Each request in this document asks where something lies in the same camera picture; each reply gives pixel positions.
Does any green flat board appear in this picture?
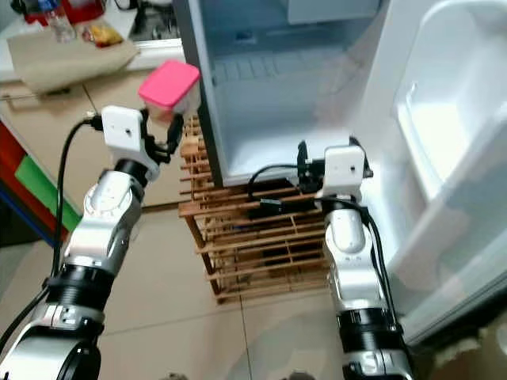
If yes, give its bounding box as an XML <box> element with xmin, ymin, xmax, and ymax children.
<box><xmin>13</xmin><ymin>154</ymin><xmax>82</xmax><ymax>233</ymax></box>

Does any yellow snack packet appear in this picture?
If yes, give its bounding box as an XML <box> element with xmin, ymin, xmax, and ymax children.
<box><xmin>82</xmin><ymin>23</ymin><xmax>124</xmax><ymax>48</ymax></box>

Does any clear blue-label water bottle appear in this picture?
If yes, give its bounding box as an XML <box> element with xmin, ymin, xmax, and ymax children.
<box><xmin>44</xmin><ymin>0</ymin><xmax>77</xmax><ymax>45</ymax></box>

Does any white-lined fridge door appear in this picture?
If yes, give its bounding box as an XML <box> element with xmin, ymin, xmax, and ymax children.
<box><xmin>352</xmin><ymin>0</ymin><xmax>507</xmax><ymax>346</ymax></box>

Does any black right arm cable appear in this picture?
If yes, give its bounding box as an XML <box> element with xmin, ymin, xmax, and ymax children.
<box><xmin>246</xmin><ymin>162</ymin><xmax>398</xmax><ymax>319</ymax></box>

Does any steel gas hob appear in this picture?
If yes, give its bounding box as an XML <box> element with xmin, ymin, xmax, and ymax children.
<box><xmin>126</xmin><ymin>4</ymin><xmax>182</xmax><ymax>43</ymax></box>

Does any metal drawer handle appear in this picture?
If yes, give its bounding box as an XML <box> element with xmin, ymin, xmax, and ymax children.
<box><xmin>3</xmin><ymin>89</ymin><xmax>49</xmax><ymax>105</ymax></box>

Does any beige kitchen cabinet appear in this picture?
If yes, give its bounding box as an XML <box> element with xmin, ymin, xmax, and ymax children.
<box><xmin>0</xmin><ymin>55</ymin><xmax>192</xmax><ymax>209</ymax></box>

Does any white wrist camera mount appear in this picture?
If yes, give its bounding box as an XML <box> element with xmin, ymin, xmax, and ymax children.
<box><xmin>101</xmin><ymin>104</ymin><xmax>152</xmax><ymax>164</ymax></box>
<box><xmin>322</xmin><ymin>144</ymin><xmax>368</xmax><ymax>203</ymax></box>

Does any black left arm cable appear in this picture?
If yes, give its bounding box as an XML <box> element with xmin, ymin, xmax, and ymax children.
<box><xmin>0</xmin><ymin>113</ymin><xmax>109</xmax><ymax>374</ymax></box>

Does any red coffee machine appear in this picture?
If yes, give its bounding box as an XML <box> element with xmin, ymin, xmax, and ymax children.
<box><xmin>12</xmin><ymin>0</ymin><xmax>105</xmax><ymax>25</ymax></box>

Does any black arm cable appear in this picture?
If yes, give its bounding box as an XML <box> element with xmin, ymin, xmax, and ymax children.
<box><xmin>246</xmin><ymin>162</ymin><xmax>398</xmax><ymax>319</ymax></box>
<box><xmin>0</xmin><ymin>113</ymin><xmax>109</xmax><ymax>374</ymax></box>

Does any wooden wine rack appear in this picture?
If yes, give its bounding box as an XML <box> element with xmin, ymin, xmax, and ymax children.
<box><xmin>177</xmin><ymin>115</ymin><xmax>338</xmax><ymax>306</ymax></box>

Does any pink-lidded clear food container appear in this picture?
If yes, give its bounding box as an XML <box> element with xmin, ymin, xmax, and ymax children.
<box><xmin>136</xmin><ymin>59</ymin><xmax>202</xmax><ymax>124</ymax></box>

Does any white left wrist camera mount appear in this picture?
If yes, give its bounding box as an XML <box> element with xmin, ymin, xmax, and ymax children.
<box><xmin>101</xmin><ymin>104</ymin><xmax>152</xmax><ymax>164</ymax></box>

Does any beige cloth mat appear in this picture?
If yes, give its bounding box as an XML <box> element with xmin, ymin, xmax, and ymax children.
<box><xmin>6</xmin><ymin>30</ymin><xmax>140</xmax><ymax>97</ymax></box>

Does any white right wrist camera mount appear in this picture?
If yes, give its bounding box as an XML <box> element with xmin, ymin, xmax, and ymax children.
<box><xmin>322</xmin><ymin>144</ymin><xmax>368</xmax><ymax>203</ymax></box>

